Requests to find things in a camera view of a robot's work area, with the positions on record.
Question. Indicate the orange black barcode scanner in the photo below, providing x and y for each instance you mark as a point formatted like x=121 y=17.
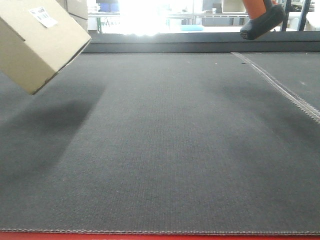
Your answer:
x=264 y=15

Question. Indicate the red conveyor frame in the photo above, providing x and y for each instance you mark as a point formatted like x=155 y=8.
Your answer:
x=102 y=236

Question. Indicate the black conveyor belt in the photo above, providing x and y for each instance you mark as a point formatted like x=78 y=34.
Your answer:
x=165 y=143

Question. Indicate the small cardboard package box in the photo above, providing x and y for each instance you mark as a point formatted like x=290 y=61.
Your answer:
x=38 y=39

